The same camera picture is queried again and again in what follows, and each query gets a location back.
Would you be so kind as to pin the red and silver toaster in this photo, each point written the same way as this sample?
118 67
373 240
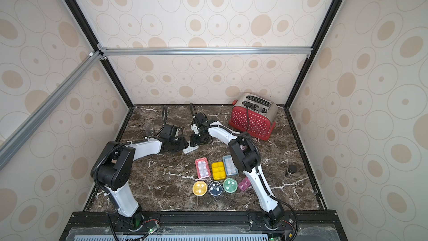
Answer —
255 115

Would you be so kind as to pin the white pillbox clear lid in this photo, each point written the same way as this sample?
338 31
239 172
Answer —
190 149

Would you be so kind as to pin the teal rectangular pillbox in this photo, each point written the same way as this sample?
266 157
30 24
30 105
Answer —
229 165

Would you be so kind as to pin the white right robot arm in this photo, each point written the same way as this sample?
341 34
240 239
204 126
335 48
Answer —
247 159

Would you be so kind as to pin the red pillbox clear lid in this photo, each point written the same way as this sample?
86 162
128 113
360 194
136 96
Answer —
202 167

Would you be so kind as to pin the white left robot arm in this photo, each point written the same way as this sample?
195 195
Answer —
112 170

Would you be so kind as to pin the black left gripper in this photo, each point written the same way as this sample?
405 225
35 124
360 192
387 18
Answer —
183 144

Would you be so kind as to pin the dark blue round pillbox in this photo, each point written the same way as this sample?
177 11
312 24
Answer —
215 188

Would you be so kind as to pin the small black cap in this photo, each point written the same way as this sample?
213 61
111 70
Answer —
291 170

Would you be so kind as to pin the purple pillbox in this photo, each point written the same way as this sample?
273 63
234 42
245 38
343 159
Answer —
244 184

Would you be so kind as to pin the aluminium frame side bar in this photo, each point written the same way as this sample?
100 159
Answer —
26 130

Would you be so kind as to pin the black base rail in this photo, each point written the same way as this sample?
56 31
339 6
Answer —
205 226

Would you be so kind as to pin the yellow round pillbox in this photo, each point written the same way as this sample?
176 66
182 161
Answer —
199 188

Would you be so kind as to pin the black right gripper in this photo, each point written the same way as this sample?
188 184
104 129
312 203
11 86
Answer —
203 137

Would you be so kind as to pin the aluminium frame crossbar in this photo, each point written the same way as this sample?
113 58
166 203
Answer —
274 50

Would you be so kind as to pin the green round pillbox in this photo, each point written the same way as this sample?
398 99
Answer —
230 185

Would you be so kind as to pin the clear small pillbox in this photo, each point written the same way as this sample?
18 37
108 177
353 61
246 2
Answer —
150 131

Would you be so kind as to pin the white pillbox with amber lid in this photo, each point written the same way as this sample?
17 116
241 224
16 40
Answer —
218 171

